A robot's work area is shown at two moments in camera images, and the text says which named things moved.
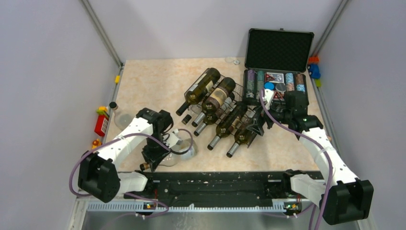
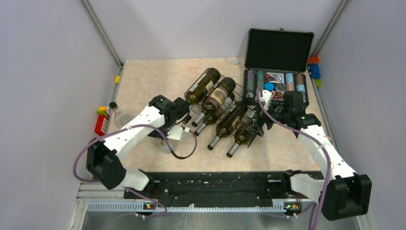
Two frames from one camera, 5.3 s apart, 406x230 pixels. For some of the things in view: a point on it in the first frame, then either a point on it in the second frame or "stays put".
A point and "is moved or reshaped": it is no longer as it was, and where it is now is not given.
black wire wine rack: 224,103 stays put
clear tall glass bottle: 184,145 is moved or reshaped
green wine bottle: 214,102 stays put
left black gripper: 154,158 to 155,134
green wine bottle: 230,123 stays put
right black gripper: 257,126 stays put
